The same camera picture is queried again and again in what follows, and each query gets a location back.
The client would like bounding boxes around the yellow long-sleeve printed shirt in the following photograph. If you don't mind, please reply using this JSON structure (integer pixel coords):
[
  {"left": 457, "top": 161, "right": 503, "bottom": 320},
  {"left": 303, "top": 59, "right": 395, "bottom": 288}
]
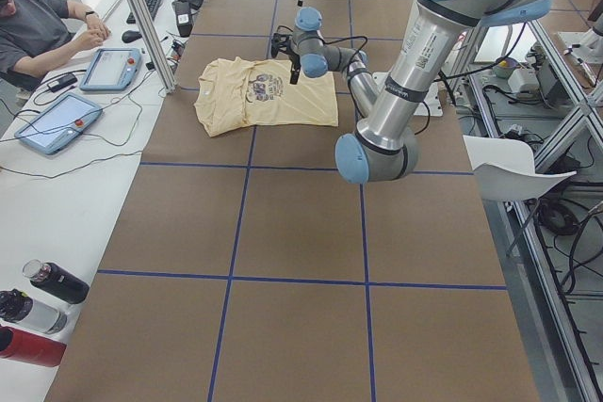
[{"left": 194, "top": 57, "right": 338, "bottom": 137}]

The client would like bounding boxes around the black computer mouse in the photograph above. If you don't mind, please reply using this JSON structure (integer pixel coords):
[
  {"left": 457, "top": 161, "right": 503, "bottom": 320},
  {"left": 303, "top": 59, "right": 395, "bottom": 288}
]
[{"left": 122, "top": 30, "right": 141, "bottom": 43}]

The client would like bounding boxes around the upper blue teach pendant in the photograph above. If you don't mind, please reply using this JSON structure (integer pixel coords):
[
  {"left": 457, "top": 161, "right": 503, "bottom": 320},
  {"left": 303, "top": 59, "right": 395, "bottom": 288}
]
[{"left": 79, "top": 48, "right": 141, "bottom": 92}]

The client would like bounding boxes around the blue teach pendant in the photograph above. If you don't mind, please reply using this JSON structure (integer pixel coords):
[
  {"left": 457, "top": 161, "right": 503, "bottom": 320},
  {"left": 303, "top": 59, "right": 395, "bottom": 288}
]
[
  {"left": 79, "top": 48, "right": 141, "bottom": 92},
  {"left": 14, "top": 93, "right": 103, "bottom": 155}
]

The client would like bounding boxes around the brown table mat blue grid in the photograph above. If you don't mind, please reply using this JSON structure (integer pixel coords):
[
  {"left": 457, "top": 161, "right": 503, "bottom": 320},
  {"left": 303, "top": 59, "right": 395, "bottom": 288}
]
[{"left": 47, "top": 0, "right": 539, "bottom": 401}]

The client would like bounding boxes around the teal bowl with yellow ball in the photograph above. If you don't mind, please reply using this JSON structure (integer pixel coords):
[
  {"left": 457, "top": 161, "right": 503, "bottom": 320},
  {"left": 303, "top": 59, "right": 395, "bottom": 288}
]
[{"left": 493, "top": 57, "right": 518, "bottom": 79}]

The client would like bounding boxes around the black power adapter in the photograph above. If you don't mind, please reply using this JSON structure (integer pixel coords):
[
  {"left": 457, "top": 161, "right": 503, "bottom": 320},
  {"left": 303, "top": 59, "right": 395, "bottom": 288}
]
[{"left": 47, "top": 72, "right": 78, "bottom": 92}]

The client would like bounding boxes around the white chair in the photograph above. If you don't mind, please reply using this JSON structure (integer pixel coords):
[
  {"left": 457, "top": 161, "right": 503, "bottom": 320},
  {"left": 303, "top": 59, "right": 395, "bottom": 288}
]
[{"left": 463, "top": 135, "right": 577, "bottom": 202}]

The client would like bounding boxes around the lower blue teach pendant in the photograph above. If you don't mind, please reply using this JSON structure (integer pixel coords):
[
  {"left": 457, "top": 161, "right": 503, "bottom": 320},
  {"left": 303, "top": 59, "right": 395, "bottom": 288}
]
[{"left": 14, "top": 93, "right": 103, "bottom": 155}]

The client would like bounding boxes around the person in grey shirt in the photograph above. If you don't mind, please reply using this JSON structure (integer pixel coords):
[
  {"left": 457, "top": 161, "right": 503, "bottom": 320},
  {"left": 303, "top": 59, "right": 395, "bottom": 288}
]
[{"left": 1, "top": 0, "right": 110, "bottom": 100}]

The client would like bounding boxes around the black steel-cap bottle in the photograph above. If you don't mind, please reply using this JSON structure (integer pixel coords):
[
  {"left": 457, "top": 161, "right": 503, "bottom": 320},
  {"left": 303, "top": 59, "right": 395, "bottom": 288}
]
[{"left": 22, "top": 259, "right": 90, "bottom": 304}]

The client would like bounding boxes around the clear black-lid bottle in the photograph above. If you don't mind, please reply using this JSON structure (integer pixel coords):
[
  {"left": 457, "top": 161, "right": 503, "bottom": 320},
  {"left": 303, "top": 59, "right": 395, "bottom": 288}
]
[{"left": 1, "top": 289, "right": 67, "bottom": 334}]

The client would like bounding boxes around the red bottle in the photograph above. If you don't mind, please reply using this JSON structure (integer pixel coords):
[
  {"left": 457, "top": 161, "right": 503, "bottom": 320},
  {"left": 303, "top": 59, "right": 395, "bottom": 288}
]
[{"left": 1, "top": 327, "right": 66, "bottom": 367}]

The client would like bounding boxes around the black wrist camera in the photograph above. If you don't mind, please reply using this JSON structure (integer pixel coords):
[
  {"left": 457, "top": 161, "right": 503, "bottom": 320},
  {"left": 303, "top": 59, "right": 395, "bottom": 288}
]
[{"left": 269, "top": 25, "right": 293, "bottom": 58}]

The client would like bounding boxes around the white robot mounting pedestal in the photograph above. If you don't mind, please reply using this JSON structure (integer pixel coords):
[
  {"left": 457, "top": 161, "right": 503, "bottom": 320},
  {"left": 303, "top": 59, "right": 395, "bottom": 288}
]
[{"left": 371, "top": 24, "right": 444, "bottom": 118}]

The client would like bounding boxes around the black pendant cable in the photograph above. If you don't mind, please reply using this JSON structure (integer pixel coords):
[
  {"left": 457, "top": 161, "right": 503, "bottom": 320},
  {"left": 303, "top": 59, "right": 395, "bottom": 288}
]
[{"left": 0, "top": 86, "right": 145, "bottom": 181}]

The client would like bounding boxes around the aluminium frame post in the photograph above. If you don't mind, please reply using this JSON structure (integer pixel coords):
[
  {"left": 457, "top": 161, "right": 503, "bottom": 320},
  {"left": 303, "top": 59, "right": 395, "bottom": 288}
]
[{"left": 127, "top": 0, "right": 176, "bottom": 93}]

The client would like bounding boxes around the aluminium side frame rail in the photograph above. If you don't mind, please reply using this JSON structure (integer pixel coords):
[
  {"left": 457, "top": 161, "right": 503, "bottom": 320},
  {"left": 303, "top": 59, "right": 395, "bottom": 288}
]
[{"left": 457, "top": 0, "right": 602, "bottom": 401}]

